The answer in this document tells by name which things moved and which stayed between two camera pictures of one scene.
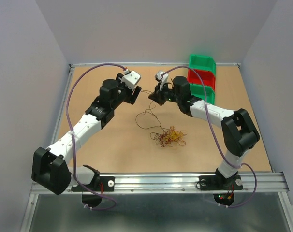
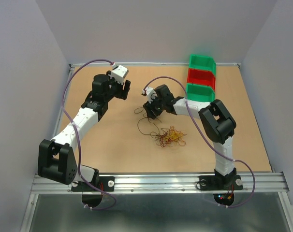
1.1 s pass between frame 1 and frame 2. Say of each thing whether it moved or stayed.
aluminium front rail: stayed
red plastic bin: stayed
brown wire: moved
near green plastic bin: stayed
